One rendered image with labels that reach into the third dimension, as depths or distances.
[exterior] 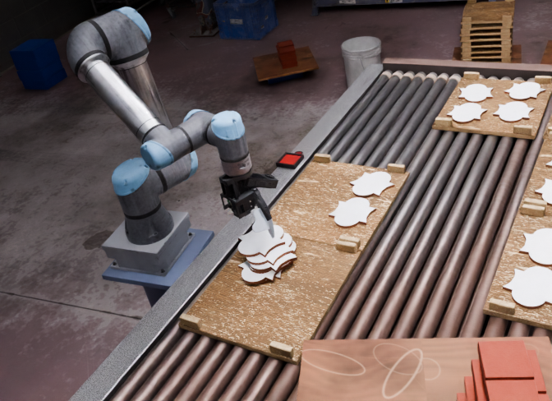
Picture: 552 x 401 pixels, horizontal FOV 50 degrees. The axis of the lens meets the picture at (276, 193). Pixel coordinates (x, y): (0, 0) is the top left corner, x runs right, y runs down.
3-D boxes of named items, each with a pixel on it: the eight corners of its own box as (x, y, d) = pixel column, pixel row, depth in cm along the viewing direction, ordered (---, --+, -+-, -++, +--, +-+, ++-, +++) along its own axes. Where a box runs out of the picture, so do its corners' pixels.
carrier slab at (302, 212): (256, 232, 185) (255, 228, 184) (314, 162, 213) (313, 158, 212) (362, 255, 168) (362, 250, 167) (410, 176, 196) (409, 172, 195)
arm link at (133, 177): (114, 207, 183) (99, 170, 176) (150, 186, 190) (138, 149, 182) (135, 221, 175) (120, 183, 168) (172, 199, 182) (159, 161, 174)
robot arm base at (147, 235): (118, 243, 184) (108, 218, 179) (140, 214, 196) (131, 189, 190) (162, 246, 180) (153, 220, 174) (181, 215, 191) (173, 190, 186)
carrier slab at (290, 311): (179, 328, 157) (177, 323, 156) (255, 232, 185) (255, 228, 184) (297, 366, 140) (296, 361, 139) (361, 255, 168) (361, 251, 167)
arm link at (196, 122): (167, 120, 153) (192, 131, 146) (201, 102, 159) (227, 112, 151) (175, 146, 158) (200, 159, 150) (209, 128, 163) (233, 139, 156)
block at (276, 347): (270, 352, 143) (268, 345, 141) (273, 347, 144) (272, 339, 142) (292, 360, 140) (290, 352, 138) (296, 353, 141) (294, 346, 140)
